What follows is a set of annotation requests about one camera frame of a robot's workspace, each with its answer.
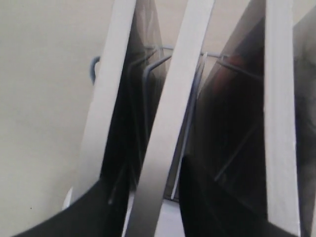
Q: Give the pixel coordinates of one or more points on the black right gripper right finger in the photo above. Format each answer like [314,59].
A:
[209,211]

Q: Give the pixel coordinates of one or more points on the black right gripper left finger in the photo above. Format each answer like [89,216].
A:
[98,213]

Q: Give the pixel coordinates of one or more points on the dark brown spine book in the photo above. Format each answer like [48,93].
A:
[268,23]

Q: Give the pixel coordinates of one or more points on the blue moon cover book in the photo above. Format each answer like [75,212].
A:
[171,110]

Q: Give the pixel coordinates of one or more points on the black spine book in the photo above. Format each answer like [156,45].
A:
[106,93]

